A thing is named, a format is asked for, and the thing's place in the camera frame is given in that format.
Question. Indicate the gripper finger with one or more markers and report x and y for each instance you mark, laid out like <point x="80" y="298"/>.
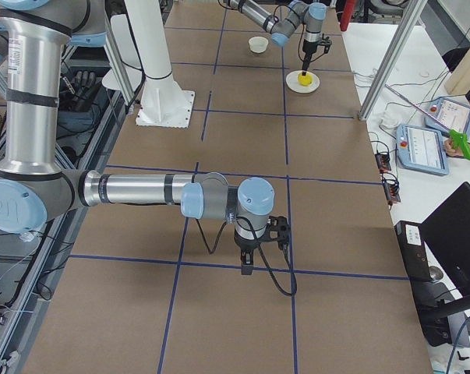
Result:
<point x="251" y="263"/>
<point x="304" y="67"/>
<point x="244" y="263"/>
<point x="308" y="65"/>

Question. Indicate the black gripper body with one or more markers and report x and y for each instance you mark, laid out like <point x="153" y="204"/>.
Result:
<point x="247" y="245"/>
<point x="307" y="50"/>

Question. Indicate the yellow lemon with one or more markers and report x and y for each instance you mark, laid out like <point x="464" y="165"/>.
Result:
<point x="304" y="79"/>

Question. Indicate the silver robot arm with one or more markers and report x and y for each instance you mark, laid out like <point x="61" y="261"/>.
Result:
<point x="309" y="16"/>
<point x="34" y="189"/>

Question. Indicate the white round plate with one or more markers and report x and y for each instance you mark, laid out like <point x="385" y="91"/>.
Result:
<point x="293" y="84"/>

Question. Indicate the white plastic bowl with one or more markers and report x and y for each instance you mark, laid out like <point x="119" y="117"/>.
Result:
<point x="258" y="45"/>

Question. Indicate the person's hand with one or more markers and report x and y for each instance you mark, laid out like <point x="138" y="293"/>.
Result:
<point x="450" y="151"/>

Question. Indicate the red fire extinguisher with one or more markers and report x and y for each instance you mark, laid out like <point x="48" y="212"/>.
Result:
<point x="346" y="16"/>

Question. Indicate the far orange circuit board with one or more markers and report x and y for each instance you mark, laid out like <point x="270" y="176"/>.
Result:
<point x="382" y="158"/>

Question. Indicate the orange circuit board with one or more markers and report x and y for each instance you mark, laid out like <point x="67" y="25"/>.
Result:
<point x="391" y="188"/>
<point x="382" y="158"/>

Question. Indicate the near blue teach pendant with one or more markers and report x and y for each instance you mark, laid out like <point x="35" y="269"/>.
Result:
<point x="421" y="149"/>

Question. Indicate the blue teach pendant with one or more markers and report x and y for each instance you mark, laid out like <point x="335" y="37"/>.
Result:
<point x="421" y="149"/>
<point x="447" y="114"/>

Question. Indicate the far blue teach pendant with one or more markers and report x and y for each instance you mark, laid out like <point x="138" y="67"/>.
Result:
<point x="447" y="114"/>

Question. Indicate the near orange circuit board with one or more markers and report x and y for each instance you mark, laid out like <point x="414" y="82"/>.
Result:
<point x="391" y="188"/>

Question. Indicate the wooden board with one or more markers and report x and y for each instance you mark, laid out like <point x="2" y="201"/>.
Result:
<point x="459" y="82"/>

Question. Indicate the green plastic tool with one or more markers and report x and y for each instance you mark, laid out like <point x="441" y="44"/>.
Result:
<point x="460" y="141"/>

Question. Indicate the black computer box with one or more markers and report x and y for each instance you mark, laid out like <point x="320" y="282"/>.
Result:
<point x="428" y="288"/>

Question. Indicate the black monitor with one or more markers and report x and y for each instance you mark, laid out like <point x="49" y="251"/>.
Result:
<point x="447" y="233"/>

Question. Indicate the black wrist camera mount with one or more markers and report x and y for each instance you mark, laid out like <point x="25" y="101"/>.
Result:
<point x="277" y="230"/>
<point x="325" y="42"/>

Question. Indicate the aluminium frame post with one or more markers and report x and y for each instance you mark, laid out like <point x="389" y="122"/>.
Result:
<point x="401" y="35"/>

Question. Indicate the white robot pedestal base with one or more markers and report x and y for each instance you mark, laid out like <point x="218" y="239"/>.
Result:
<point x="163" y="103"/>

